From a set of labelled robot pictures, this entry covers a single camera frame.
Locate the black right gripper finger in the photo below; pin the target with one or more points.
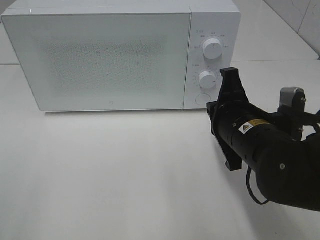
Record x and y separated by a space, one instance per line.
233 161
231 89

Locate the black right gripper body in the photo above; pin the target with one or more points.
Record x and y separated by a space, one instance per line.
228 116

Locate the white timer knob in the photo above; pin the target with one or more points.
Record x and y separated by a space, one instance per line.
207 79

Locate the round white door button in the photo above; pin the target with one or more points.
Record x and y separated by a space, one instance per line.
202 99

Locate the white microwave door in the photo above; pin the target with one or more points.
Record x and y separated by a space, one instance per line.
102 62

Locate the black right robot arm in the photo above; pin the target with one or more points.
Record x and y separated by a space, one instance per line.
282 148

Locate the upper white power knob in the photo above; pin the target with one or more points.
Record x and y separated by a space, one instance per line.
212 48

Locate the white microwave oven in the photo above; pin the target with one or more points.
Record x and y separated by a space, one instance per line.
208 18

